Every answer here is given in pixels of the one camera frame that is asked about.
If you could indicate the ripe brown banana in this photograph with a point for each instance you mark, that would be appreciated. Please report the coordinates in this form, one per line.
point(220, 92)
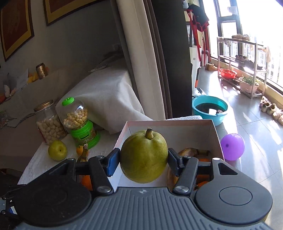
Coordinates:
point(178, 161)

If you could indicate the large mandarin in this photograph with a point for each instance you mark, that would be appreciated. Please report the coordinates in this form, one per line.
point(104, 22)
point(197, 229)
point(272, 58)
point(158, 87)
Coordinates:
point(203, 173)

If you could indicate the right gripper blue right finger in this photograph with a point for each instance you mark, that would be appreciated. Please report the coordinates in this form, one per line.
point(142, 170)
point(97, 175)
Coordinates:
point(185, 169)

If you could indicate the white blanket covered cushion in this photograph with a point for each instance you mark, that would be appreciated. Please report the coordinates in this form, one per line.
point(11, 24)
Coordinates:
point(109, 98)

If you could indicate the green candy dispenser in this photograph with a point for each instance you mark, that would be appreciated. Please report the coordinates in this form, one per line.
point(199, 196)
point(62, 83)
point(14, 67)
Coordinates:
point(73, 114)

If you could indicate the metal shoe rack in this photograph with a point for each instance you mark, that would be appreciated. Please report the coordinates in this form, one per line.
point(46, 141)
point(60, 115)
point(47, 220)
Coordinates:
point(247, 59)

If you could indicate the teal plastic basin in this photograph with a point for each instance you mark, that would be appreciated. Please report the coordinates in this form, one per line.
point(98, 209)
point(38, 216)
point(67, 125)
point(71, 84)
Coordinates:
point(210, 107)

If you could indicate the green pear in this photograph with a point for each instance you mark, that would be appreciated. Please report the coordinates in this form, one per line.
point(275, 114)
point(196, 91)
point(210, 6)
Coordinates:
point(143, 156)
point(57, 150)

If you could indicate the framed red gold picture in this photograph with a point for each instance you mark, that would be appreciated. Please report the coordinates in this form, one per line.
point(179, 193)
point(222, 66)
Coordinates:
point(16, 26)

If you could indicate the white planter with greens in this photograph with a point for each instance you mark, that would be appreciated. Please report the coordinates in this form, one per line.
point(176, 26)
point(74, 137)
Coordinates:
point(246, 83)

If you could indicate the red folding chair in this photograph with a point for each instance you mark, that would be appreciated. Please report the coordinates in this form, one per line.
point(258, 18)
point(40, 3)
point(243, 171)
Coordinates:
point(199, 23)

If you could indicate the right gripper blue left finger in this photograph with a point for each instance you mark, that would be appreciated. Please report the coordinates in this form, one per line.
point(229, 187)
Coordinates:
point(101, 168)

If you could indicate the grey sofa cover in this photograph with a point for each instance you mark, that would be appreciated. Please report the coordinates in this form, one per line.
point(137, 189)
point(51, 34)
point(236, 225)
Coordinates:
point(20, 138)

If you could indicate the bronze metal cup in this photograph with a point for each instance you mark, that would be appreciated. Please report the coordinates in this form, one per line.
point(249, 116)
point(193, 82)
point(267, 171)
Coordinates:
point(41, 70)

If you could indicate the purple balloon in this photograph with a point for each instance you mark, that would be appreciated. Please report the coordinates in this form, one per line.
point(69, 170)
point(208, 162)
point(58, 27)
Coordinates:
point(233, 146)

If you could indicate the orange mandarin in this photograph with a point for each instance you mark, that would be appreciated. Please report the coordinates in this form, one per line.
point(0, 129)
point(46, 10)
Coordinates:
point(86, 182)

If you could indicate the small orange kumquat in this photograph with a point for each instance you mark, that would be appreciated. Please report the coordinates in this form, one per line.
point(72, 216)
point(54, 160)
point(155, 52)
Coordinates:
point(79, 150)

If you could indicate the glass jar of peanuts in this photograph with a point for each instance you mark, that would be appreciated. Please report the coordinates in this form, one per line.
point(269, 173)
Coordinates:
point(48, 122)

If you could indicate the ripe banana with sticker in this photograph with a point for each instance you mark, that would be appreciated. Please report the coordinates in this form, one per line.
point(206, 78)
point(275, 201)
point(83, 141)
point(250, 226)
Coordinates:
point(84, 156)

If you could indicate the pink cardboard box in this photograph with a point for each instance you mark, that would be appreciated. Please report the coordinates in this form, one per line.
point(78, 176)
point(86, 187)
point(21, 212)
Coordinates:
point(179, 134)

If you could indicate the red plastic basket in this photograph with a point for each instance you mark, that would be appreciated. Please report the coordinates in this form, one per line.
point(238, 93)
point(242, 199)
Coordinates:
point(227, 74)

